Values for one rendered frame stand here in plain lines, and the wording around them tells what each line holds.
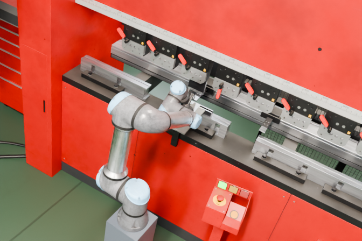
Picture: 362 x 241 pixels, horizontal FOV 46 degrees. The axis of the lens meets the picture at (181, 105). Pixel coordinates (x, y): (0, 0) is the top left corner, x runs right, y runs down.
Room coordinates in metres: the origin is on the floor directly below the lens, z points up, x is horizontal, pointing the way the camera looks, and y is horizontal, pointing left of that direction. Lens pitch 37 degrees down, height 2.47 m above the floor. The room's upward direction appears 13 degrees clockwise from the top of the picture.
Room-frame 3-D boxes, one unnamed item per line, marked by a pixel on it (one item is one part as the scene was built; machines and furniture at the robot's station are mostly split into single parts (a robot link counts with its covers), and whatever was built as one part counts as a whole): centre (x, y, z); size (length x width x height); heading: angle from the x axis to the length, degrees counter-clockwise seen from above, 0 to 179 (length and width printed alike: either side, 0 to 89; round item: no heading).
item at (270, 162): (1.77, -0.61, 0.89); 0.30 x 0.05 x 0.03; 70
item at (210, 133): (1.96, -0.08, 0.89); 0.30 x 0.05 x 0.03; 70
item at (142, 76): (2.54, 0.22, 0.81); 0.64 x 0.08 x 0.14; 160
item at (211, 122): (2.01, -0.12, 0.92); 0.39 x 0.06 x 0.10; 70
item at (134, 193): (1.30, 0.11, 0.94); 0.13 x 0.12 x 0.14; 64
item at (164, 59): (2.11, 0.15, 1.26); 0.15 x 0.09 x 0.17; 70
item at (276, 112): (2.03, -0.52, 1.01); 0.26 x 0.12 x 0.05; 160
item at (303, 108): (1.83, -0.60, 1.26); 0.15 x 0.09 x 0.17; 70
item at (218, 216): (1.53, -0.36, 0.75); 0.20 x 0.16 x 0.18; 77
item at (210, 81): (2.18, -0.11, 1.01); 0.26 x 0.12 x 0.05; 160
